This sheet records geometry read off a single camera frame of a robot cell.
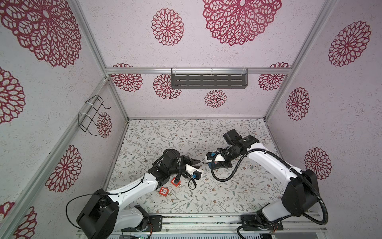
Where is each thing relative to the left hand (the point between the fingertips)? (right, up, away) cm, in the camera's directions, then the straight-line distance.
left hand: (197, 161), depth 80 cm
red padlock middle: (-14, -13, +7) cm, 21 cm away
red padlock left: (-18, -17, +4) cm, 25 cm away
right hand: (+9, +1, 0) cm, 9 cm away
